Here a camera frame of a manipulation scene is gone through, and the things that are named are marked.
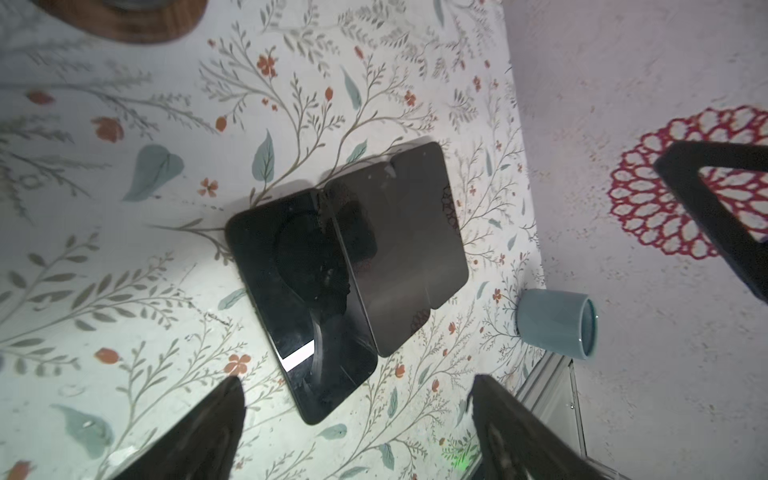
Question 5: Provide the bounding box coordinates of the teal ceramic cup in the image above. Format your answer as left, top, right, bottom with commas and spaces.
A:
516, 289, 599, 360

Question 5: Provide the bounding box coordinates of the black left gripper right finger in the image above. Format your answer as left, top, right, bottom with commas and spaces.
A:
468, 374, 603, 479

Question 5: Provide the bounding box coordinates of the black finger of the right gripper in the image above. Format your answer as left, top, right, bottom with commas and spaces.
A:
653, 141, 767, 302

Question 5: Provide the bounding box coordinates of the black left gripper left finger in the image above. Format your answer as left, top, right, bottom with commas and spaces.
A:
114, 377, 246, 480

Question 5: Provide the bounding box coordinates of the black phone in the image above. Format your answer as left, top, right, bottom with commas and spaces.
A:
324, 142, 469, 357
224, 187, 379, 427

